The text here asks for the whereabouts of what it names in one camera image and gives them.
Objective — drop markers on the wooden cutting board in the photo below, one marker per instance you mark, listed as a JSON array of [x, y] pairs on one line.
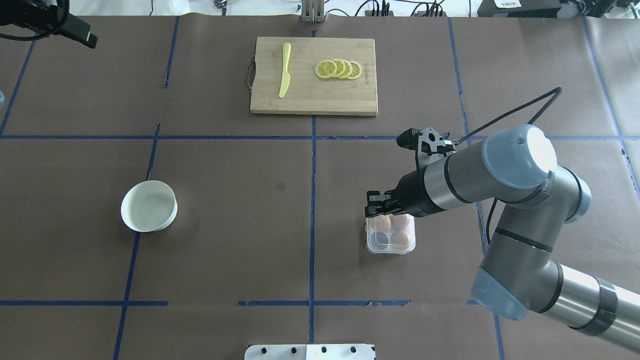
[[308, 94]]

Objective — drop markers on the lower brown egg in box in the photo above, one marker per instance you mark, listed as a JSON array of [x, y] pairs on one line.
[[401, 240]]

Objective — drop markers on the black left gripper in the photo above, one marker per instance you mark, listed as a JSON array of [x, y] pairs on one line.
[[76, 30]]

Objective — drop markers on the yellow plastic knife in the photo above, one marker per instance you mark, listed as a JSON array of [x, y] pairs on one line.
[[285, 73]]

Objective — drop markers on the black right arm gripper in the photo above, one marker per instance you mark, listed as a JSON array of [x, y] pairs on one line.
[[413, 194]]

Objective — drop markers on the clear plastic egg box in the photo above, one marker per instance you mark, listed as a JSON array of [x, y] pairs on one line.
[[378, 243]]

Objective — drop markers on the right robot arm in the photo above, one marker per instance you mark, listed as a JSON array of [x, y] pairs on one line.
[[518, 167]]

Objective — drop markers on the right arm camera mount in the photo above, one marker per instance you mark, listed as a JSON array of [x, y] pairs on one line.
[[428, 145]]

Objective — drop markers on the upper brown egg in box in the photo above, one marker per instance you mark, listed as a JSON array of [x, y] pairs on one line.
[[400, 222]]

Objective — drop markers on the brown egg in box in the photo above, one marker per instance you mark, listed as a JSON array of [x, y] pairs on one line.
[[401, 240], [400, 222]]

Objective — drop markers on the back lemon slice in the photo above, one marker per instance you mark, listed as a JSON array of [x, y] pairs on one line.
[[355, 70]]

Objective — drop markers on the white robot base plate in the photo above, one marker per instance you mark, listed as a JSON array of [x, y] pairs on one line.
[[326, 351]]

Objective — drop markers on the aluminium frame post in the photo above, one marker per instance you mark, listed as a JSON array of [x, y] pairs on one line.
[[313, 11]]

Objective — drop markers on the white bowl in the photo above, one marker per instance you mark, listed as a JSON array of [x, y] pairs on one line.
[[149, 206]]

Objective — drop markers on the brown egg from bowl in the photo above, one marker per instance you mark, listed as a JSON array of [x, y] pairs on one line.
[[382, 223]]

